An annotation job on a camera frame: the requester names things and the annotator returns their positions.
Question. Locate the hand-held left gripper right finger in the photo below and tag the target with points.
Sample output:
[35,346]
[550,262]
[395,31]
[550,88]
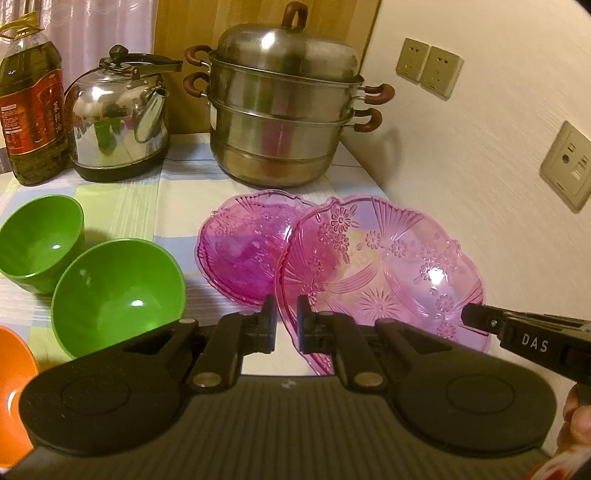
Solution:
[303,324]

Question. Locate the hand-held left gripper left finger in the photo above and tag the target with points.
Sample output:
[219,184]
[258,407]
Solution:
[272,324]

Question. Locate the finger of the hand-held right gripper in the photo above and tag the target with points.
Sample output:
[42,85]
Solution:
[480,318]

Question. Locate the pink floral plastic plate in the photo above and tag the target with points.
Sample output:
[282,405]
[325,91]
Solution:
[244,249]
[383,272]

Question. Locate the green plastic bowl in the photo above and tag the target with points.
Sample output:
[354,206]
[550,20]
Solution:
[117,295]
[37,240]

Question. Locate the orange plastic bowl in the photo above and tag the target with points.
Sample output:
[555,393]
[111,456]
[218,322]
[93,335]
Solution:
[14,387]

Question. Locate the person's right hand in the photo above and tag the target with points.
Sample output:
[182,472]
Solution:
[579,415]

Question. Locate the red patterned clothing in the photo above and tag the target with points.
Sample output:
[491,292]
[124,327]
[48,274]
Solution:
[563,464]

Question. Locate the steel steamer tier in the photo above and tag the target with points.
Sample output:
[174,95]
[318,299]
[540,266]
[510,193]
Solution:
[277,90]

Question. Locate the stainless steel kettle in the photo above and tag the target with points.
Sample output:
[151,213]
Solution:
[115,120]

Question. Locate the steel steamer lid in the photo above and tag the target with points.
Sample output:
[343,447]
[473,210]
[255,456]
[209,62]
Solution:
[286,46]

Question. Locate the cooking oil bottle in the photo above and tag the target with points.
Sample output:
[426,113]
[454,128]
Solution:
[32,115]

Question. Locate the pale curtain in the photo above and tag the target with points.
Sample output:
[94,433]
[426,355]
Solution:
[101,23]

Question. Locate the beige wall data socket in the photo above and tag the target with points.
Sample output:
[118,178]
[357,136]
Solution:
[568,164]

